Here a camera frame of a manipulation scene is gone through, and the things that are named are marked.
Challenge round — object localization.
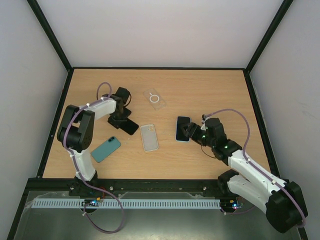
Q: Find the blue phone dark screen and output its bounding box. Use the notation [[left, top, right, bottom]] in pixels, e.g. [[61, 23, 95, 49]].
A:
[[175, 116, 192, 142]]

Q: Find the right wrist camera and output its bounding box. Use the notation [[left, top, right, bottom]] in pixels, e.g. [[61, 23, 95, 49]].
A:
[[201, 114, 211, 124]]

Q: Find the white slotted cable duct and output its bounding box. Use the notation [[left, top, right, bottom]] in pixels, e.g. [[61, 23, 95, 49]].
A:
[[28, 198, 221, 210]]

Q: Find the black phone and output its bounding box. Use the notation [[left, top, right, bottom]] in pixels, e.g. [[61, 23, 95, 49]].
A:
[[119, 119, 139, 136]]

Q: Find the light blue phone case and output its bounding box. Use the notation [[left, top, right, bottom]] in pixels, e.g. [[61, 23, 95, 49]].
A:
[[174, 115, 193, 144]]

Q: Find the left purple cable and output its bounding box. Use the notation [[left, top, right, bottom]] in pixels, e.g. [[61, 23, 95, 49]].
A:
[[62, 82, 116, 186]]

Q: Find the purple cable loop front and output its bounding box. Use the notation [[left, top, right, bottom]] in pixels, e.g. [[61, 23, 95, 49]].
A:
[[81, 184, 126, 234]]

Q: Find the white translucent phone case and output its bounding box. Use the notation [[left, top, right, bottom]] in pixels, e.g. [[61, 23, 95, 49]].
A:
[[140, 124, 159, 152]]

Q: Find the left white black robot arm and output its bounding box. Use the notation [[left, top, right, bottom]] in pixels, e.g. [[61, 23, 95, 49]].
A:
[[57, 87, 139, 197]]

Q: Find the teal phone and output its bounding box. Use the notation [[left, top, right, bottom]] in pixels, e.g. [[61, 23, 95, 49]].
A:
[[91, 136, 121, 163]]

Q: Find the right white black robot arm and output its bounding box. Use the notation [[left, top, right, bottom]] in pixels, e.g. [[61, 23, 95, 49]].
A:
[[177, 118, 308, 233]]

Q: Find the clear magsafe phone case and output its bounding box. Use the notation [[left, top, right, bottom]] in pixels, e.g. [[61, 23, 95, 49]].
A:
[[143, 88, 167, 111]]

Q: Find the black aluminium frame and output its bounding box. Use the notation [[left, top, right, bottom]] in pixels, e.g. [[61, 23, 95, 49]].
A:
[[7, 0, 293, 240]]

